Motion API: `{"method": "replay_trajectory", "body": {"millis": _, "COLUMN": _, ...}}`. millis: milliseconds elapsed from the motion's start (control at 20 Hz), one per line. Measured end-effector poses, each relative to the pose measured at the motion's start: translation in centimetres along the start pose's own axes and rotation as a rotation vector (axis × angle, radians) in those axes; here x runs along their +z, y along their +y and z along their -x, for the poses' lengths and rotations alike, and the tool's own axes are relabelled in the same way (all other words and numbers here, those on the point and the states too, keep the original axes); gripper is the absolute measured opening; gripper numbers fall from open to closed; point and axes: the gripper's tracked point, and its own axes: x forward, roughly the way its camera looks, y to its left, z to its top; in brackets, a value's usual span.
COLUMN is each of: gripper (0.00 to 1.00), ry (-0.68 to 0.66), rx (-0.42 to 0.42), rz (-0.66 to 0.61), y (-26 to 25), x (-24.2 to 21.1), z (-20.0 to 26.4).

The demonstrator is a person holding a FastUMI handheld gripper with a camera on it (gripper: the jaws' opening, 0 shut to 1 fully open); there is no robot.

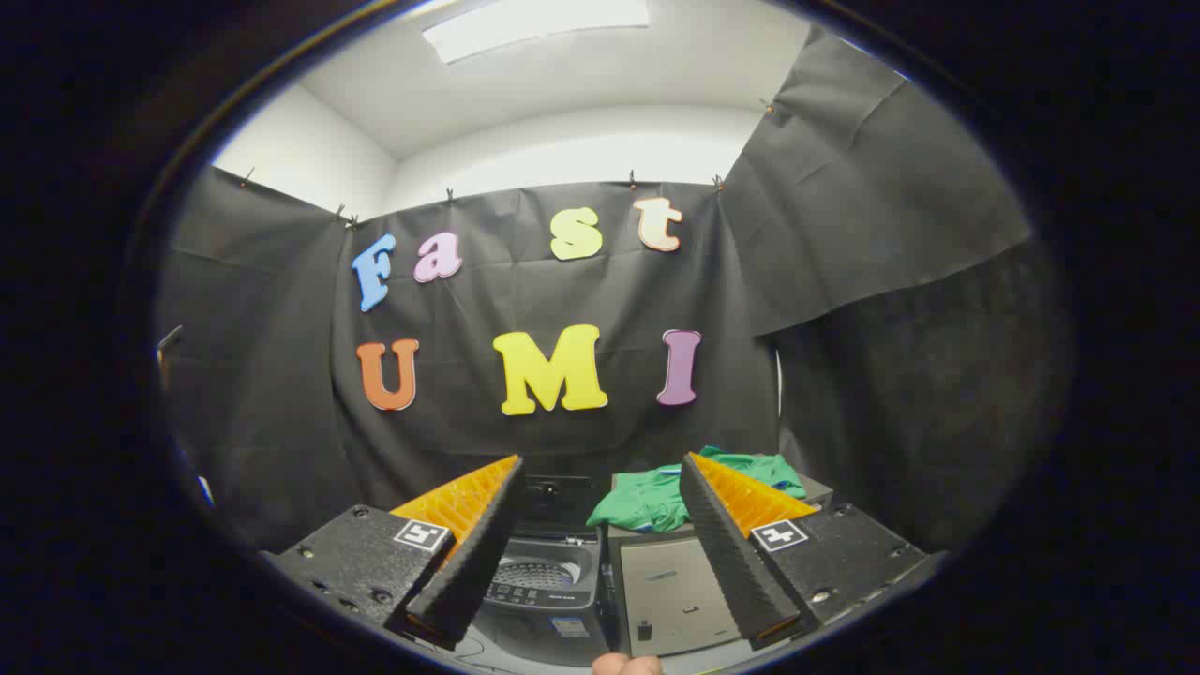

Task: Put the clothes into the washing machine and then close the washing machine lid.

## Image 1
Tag black floor cables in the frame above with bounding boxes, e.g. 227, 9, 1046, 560
439, 630, 490, 674

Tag grey metal cabinet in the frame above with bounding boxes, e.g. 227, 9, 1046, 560
605, 469, 835, 657

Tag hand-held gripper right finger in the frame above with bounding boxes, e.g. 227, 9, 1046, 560
679, 451, 948, 651

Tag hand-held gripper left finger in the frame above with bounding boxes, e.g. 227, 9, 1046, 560
267, 455, 528, 650

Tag black backdrop cloth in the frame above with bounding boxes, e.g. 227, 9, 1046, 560
155, 23, 1070, 554

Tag ceiling light panel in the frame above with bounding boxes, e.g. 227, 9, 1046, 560
422, 0, 651, 65

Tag green polo shirt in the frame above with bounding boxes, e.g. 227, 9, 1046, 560
586, 445, 807, 533

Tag dark washing machine lid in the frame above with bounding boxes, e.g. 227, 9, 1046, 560
520, 473, 606, 537

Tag dark rounded object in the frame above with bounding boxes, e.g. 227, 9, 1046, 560
157, 324, 185, 391

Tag grey washing machine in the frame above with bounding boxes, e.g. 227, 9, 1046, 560
469, 473, 615, 668

